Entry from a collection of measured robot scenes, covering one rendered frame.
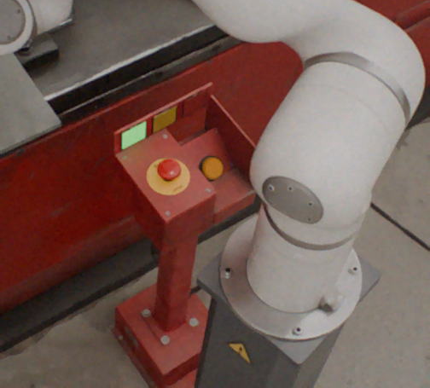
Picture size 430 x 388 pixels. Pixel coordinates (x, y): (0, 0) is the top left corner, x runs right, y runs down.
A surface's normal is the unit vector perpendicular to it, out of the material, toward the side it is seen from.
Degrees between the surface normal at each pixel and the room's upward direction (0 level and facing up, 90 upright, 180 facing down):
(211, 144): 35
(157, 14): 0
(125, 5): 0
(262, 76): 90
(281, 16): 71
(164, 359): 1
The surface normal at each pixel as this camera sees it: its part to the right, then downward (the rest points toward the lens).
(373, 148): 0.69, -0.01
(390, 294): 0.08, -0.54
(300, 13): 0.50, 0.50
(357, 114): 0.37, -0.36
